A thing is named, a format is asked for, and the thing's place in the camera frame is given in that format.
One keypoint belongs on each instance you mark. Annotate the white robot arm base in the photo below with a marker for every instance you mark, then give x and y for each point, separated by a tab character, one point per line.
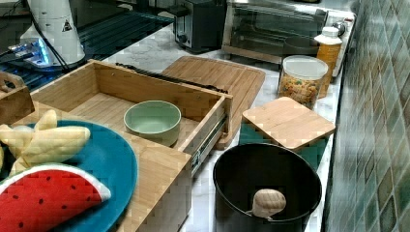
52	39

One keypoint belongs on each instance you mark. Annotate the bamboo drawer cabinet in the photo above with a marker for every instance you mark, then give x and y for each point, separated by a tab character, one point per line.
150	184

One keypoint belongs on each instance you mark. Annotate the light green bowl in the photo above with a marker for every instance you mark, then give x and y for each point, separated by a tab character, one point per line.
158	121

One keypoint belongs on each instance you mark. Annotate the large bamboo cutting board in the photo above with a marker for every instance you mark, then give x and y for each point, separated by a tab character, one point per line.
241	82

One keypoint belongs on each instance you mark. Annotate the black pot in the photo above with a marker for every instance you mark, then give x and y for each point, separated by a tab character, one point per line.
241	171

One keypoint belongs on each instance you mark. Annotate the small bamboo lid board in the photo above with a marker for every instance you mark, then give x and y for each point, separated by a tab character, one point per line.
287	123

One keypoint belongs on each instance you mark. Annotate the black toaster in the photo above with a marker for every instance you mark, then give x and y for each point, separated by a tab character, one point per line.
198	24

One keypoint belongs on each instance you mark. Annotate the clear jar with cereal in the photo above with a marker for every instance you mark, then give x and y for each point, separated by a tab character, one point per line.
301	79

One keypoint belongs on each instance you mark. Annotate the wooden pot lid knob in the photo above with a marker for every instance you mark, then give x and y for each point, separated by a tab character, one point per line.
266	203

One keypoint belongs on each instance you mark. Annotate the teal plate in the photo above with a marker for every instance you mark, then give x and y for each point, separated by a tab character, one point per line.
76	177

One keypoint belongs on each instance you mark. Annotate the silver toaster oven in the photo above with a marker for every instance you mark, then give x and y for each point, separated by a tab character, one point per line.
257	28

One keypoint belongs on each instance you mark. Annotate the orange bottle white cap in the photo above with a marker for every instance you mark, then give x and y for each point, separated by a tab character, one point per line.
329	47

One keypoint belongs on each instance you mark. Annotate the plush watermelon slice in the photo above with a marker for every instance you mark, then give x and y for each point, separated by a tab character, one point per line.
44	196

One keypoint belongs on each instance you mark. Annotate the wooden basket with handle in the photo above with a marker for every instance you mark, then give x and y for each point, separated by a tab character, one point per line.
15	101

